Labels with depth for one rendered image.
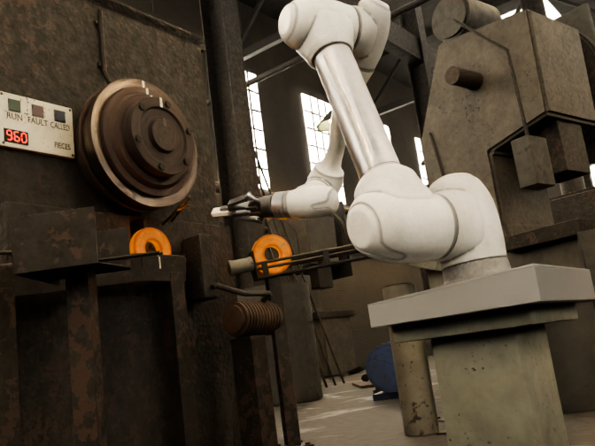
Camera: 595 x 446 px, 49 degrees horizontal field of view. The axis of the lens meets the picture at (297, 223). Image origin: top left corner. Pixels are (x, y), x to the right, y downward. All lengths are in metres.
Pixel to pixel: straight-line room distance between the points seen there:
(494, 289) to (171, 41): 1.95
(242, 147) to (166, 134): 4.54
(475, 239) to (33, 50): 1.61
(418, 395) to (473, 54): 2.90
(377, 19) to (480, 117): 2.83
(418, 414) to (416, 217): 1.08
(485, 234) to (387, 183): 0.26
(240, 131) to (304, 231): 3.62
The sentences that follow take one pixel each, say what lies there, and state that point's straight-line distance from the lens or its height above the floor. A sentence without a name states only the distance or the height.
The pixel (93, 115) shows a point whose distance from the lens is 2.29.
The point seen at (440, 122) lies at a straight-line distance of 4.82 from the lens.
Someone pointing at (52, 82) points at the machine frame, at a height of 1.33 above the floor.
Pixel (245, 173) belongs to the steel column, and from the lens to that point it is 6.78.
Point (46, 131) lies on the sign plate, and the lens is 2.33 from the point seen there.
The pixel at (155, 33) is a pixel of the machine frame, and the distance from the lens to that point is 2.87.
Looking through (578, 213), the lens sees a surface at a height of 1.56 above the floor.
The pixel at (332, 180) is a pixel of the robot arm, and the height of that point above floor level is 0.86.
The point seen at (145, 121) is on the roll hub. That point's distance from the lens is 2.32.
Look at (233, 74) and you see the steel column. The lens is 7.15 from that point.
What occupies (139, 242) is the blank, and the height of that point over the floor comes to 0.75.
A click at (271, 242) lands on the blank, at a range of 2.50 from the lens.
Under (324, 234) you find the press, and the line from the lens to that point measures 10.44.
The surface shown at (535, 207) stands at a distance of 4.79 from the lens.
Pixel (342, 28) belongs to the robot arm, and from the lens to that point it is 1.74.
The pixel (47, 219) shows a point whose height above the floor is 0.70.
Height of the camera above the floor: 0.30
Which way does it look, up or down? 12 degrees up
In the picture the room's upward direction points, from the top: 8 degrees counter-clockwise
